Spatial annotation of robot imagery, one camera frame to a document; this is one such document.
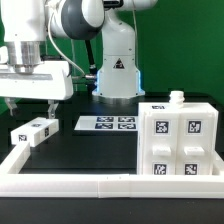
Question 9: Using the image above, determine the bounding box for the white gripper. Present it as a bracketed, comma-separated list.
[0, 61, 73, 119]

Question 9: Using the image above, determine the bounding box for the white cabinet top block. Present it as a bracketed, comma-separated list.
[11, 117, 59, 147]

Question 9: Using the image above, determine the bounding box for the white cabinet body box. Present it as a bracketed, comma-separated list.
[137, 91, 218, 176]

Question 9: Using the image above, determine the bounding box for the white cabinet door panel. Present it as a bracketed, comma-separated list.
[177, 113, 214, 176]

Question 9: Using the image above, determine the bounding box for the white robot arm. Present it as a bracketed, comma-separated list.
[0, 0, 158, 117]

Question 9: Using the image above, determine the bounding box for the base marker tag sheet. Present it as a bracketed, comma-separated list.
[75, 116, 138, 131]

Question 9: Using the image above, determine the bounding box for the black cable bundle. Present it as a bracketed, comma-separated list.
[71, 75, 98, 83]

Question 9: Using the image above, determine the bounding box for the white U-shaped frame fence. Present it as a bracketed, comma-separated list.
[0, 142, 224, 199]

